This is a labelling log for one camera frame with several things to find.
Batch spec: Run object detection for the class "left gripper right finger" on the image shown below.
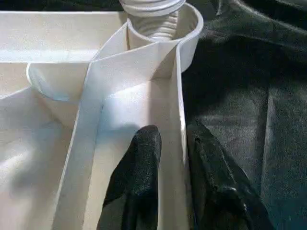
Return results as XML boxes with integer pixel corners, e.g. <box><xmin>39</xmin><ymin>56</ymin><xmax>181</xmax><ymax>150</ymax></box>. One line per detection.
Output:
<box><xmin>186</xmin><ymin>120</ymin><xmax>275</xmax><ymax>230</ymax></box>

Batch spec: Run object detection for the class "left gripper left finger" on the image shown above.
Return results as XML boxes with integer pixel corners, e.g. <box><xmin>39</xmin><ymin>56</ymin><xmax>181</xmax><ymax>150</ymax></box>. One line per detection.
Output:
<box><xmin>97</xmin><ymin>125</ymin><xmax>163</xmax><ymax>230</ymax></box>

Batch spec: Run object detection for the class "white plastic table top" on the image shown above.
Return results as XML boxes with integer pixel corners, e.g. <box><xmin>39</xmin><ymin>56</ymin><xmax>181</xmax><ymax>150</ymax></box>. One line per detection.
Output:
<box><xmin>0</xmin><ymin>2</ymin><xmax>204</xmax><ymax>230</ymax></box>

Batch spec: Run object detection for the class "white plastic table leg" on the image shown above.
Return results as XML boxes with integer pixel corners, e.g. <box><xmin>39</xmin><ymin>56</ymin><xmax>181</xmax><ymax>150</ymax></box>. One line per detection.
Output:
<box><xmin>119</xmin><ymin>0</ymin><xmax>187</xmax><ymax>40</ymax></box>

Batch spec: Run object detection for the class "black plastic mat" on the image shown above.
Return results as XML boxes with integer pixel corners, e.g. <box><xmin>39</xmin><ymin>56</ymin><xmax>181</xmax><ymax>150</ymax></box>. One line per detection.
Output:
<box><xmin>0</xmin><ymin>0</ymin><xmax>307</xmax><ymax>230</ymax></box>

